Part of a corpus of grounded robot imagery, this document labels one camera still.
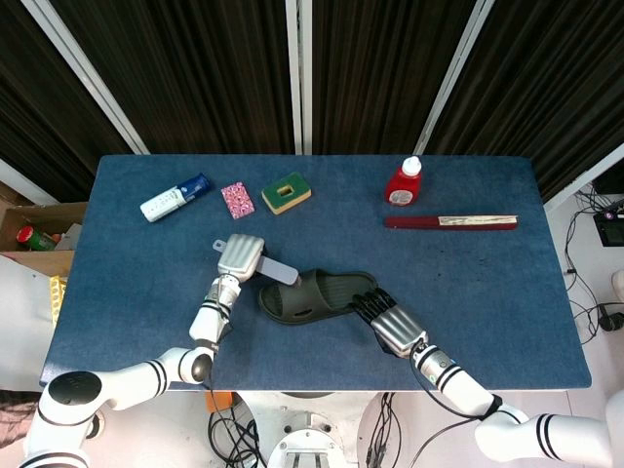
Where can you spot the yellow green sponge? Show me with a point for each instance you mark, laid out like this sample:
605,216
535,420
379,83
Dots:
287,192

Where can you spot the cardboard box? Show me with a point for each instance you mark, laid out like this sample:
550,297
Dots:
44,214

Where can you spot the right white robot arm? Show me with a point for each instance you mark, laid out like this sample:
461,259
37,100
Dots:
512,424

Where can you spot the green can red lid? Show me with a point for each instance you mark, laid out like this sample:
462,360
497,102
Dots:
31,238

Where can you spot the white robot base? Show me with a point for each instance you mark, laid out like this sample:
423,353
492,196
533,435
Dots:
312,439

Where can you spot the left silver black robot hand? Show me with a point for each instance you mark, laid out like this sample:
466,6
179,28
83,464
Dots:
240,256

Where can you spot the yellow plastic crate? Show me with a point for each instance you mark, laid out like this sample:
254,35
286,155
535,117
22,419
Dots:
57,297

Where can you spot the black device with screen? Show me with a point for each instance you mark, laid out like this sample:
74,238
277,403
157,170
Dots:
609,229

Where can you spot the red bottle white cap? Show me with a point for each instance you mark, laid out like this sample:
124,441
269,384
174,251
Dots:
403,187

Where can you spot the blue table mat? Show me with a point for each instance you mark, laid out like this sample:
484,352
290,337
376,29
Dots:
487,317

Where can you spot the grey plastic scrub brush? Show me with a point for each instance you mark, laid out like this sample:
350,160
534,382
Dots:
282,270

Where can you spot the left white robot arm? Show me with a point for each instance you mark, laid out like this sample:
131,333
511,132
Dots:
127,382

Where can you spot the orange box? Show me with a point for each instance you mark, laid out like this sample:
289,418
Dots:
219,401

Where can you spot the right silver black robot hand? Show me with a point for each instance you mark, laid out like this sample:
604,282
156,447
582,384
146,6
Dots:
397,329

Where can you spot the white partition post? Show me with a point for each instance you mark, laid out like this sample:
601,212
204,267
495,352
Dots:
453,73
88,78
298,73

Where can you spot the pink patterned card pack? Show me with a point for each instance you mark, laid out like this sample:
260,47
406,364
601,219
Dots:
238,200

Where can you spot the white blue tube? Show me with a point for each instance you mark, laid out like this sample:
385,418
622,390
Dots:
163,202

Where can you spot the dark green slipper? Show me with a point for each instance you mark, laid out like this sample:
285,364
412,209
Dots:
317,297

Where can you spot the red folding fan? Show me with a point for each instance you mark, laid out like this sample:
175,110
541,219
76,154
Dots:
414,222

